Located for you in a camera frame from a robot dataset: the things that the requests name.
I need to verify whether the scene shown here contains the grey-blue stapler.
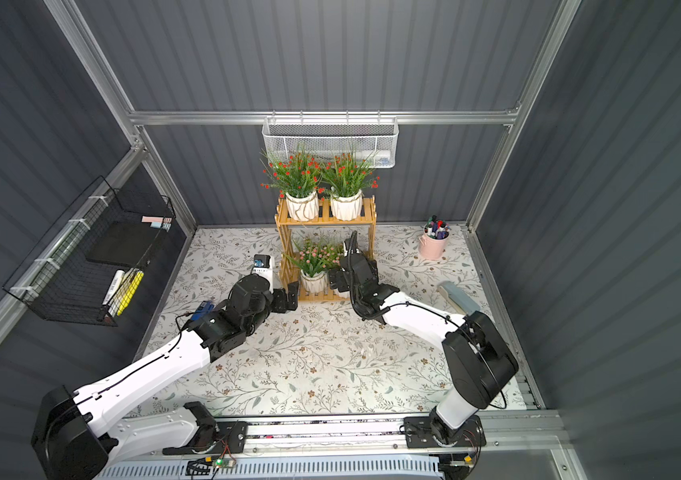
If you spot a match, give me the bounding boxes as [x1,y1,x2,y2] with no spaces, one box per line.
[438,281,482,315]

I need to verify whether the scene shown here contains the markers in pink bucket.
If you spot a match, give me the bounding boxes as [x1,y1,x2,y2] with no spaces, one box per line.
[424,215,451,240]

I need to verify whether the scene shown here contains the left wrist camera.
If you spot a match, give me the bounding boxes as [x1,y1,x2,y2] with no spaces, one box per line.
[250,254,274,291]

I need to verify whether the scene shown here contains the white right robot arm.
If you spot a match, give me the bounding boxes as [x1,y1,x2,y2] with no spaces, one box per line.
[330,233,520,447]

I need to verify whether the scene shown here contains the pink blue sticky notes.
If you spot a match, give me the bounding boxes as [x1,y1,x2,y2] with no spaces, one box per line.
[142,216,174,231]

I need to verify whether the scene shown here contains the red flower plant white pot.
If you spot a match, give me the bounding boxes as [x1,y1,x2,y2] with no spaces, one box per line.
[322,152,380,221]

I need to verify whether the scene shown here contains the pink metal pen bucket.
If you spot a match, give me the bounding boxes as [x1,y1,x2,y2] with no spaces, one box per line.
[419,233,448,261]

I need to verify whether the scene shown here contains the black notebook in basket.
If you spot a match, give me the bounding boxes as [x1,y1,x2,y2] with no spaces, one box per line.
[86,222,168,268]

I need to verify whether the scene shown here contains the yellow item in black basket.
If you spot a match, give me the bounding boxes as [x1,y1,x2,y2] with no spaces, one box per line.
[110,268,144,317]

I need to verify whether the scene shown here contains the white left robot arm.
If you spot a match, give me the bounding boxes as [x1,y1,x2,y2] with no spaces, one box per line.
[30,273,298,479]

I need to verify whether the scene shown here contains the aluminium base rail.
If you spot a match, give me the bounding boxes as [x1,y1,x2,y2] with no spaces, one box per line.
[222,410,572,463]

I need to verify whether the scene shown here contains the white wire mesh basket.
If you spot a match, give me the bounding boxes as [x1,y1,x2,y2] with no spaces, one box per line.
[262,115,400,169]

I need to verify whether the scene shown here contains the black wire wall basket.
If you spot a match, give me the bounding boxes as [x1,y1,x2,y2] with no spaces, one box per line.
[2,182,176,327]

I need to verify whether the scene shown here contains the wooden two-tier plant rack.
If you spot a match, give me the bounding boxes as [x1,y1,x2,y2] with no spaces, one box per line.
[274,197,377,302]

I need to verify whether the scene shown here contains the white marker in black basket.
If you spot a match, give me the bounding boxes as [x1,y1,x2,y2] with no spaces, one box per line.
[102,270,124,305]

